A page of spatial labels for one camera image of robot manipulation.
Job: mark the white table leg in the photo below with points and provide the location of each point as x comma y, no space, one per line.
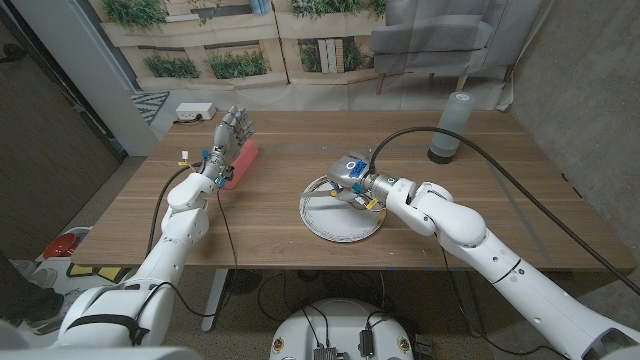
215,300

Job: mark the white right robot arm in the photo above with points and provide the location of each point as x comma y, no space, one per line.
460,225

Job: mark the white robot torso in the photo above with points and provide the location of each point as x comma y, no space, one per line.
342,325

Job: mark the dark trousered person leg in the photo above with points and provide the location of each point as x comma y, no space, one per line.
25,300

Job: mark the black adapter on torso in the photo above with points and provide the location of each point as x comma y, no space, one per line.
366,342

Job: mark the gold rimmed paper plate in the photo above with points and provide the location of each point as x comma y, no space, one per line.
335,222

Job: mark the red sponge block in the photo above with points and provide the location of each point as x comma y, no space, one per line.
244,161

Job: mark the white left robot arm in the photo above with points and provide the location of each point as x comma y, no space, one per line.
170,260

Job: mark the grey table leg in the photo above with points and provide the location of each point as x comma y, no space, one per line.
467,300

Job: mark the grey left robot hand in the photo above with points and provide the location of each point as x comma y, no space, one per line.
226,142

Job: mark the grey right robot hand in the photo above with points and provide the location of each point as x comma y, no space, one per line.
350,172

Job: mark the white power strip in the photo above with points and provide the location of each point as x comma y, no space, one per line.
195,111

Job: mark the red bowl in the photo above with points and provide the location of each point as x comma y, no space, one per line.
60,246

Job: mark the printed room backdrop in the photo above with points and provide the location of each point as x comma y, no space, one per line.
320,60

